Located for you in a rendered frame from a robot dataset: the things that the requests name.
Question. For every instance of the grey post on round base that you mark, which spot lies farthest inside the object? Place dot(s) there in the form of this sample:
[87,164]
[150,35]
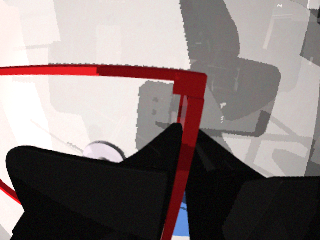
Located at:
[103,150]

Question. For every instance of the blue flat rectangular block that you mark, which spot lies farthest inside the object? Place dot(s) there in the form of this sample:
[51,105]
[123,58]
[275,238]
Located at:
[181,227]

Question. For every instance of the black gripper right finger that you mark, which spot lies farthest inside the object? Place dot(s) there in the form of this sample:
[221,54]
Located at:
[227,200]

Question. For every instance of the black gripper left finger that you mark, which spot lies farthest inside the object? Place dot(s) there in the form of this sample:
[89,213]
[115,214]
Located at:
[130,195]

